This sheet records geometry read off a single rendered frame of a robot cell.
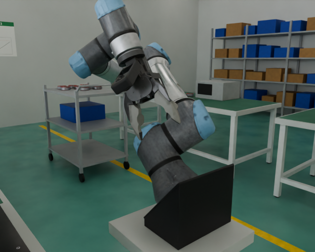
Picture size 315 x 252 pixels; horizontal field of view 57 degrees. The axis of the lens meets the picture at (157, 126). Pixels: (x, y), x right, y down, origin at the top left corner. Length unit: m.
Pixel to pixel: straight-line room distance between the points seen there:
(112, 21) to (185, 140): 0.40
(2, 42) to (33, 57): 0.59
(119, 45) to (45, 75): 5.61
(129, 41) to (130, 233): 0.55
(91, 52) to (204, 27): 7.93
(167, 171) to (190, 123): 0.16
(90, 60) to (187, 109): 0.32
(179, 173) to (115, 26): 0.43
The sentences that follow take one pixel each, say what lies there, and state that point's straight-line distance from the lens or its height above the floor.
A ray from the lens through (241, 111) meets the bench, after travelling 3.03.
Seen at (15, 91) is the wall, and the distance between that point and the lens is 6.16.
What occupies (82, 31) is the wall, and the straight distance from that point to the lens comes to 6.67.
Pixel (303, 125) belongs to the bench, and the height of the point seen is 0.73.
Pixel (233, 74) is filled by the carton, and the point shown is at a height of 0.88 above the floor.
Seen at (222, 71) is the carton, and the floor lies 0.94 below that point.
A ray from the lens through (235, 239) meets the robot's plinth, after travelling 0.92.
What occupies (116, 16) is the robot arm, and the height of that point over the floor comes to 1.35.
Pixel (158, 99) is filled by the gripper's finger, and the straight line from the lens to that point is 0.69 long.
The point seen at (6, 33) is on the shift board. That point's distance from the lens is 6.14.
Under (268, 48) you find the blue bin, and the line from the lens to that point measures 6.90.
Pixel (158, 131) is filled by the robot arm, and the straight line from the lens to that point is 0.90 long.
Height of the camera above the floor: 1.25
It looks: 13 degrees down
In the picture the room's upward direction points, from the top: straight up
